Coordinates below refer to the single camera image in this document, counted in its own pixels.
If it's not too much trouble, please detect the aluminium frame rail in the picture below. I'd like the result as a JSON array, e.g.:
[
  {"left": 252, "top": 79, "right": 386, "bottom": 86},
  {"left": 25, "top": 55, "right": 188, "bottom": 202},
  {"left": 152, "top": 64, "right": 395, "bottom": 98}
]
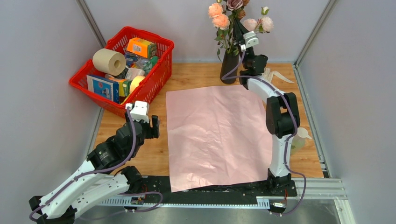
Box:
[{"left": 63, "top": 174, "right": 347, "bottom": 209}]

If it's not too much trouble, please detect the pink wrapped packet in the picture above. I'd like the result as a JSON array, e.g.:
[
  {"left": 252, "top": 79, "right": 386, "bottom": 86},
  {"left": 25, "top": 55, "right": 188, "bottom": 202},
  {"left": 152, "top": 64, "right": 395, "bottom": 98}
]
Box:
[{"left": 125, "top": 68, "right": 145, "bottom": 80}]

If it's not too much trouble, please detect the orange and green box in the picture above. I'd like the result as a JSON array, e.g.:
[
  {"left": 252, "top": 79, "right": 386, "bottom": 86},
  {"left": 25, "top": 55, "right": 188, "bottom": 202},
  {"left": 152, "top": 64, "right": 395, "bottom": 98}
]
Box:
[{"left": 126, "top": 37, "right": 157, "bottom": 58}]

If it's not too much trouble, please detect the brown rose stem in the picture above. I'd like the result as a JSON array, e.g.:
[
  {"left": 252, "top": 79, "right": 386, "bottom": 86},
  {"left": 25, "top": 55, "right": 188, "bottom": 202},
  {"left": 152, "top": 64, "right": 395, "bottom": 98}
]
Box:
[{"left": 237, "top": 0, "right": 250, "bottom": 20}]

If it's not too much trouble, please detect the cream ribbon with gold print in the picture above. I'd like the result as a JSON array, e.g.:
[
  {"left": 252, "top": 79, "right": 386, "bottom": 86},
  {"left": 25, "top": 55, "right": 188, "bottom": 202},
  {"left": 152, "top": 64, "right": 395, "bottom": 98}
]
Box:
[{"left": 262, "top": 68, "right": 294, "bottom": 84}]

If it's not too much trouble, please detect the light pink rose stem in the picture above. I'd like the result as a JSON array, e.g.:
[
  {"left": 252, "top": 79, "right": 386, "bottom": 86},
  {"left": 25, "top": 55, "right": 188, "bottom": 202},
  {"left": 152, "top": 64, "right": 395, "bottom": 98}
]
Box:
[{"left": 242, "top": 7, "right": 274, "bottom": 33}]

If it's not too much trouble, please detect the black tapered vase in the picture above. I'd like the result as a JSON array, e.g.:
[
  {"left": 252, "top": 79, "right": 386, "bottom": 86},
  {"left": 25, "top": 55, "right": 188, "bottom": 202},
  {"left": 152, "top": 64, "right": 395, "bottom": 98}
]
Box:
[{"left": 219, "top": 53, "right": 239, "bottom": 84}]

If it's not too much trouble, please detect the green and yellow box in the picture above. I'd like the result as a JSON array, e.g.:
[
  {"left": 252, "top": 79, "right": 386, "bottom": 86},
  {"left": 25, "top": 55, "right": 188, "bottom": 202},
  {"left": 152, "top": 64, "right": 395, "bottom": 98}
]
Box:
[{"left": 110, "top": 77, "right": 132, "bottom": 97}]

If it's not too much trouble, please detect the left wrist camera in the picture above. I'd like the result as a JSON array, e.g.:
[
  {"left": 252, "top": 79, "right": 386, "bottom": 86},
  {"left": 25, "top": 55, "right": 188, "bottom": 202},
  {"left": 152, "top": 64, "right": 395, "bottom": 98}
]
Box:
[{"left": 125, "top": 100, "right": 149, "bottom": 123}]

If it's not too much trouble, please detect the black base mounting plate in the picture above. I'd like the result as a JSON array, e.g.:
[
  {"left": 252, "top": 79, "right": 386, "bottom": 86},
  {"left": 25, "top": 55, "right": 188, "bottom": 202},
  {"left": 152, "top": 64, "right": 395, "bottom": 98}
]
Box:
[{"left": 126, "top": 176, "right": 297, "bottom": 205}]

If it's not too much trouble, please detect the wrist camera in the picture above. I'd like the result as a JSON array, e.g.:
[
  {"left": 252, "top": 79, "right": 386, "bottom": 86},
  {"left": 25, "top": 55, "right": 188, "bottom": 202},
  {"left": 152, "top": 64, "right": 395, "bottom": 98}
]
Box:
[
  {"left": 239, "top": 31, "right": 259, "bottom": 52},
  {"left": 125, "top": 100, "right": 149, "bottom": 123}
]

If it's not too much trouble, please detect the pink and purple wrapping paper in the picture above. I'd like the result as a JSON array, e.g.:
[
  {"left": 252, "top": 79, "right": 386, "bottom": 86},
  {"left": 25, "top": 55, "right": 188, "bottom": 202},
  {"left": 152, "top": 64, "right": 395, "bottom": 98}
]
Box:
[{"left": 166, "top": 85, "right": 272, "bottom": 192}]

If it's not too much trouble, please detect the mauve rose stem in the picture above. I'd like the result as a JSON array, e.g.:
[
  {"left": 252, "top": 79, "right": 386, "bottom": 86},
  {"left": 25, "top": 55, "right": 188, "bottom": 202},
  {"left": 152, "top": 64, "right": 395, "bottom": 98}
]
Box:
[{"left": 226, "top": 0, "right": 242, "bottom": 18}]

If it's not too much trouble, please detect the peach rose stem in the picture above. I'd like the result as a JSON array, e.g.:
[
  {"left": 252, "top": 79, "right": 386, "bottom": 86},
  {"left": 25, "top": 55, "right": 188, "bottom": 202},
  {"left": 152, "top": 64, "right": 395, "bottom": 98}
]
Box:
[{"left": 207, "top": 0, "right": 231, "bottom": 61}]

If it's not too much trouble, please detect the blue and white box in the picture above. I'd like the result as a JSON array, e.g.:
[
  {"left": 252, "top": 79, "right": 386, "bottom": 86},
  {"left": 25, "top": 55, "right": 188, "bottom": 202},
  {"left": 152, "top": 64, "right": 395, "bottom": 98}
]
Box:
[{"left": 86, "top": 75, "right": 120, "bottom": 104}]

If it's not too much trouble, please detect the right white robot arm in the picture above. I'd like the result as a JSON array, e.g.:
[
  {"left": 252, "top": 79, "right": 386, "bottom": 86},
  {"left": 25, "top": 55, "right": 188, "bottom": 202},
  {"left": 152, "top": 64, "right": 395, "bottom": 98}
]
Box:
[{"left": 233, "top": 19, "right": 300, "bottom": 196}]

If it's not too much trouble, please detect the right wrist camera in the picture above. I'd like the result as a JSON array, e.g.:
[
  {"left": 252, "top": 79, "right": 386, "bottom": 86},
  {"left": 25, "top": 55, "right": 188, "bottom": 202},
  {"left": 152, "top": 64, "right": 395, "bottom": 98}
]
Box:
[{"left": 239, "top": 31, "right": 259, "bottom": 52}]

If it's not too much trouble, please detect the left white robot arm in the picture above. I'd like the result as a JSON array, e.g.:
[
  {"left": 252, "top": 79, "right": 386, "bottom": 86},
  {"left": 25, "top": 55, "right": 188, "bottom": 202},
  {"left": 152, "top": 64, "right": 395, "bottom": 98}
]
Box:
[{"left": 29, "top": 112, "right": 160, "bottom": 224}]

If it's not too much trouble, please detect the beige toilet paper roll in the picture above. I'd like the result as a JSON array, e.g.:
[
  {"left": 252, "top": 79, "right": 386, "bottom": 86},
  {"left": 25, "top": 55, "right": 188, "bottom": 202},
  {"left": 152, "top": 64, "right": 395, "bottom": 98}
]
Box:
[{"left": 92, "top": 49, "right": 126, "bottom": 76}]

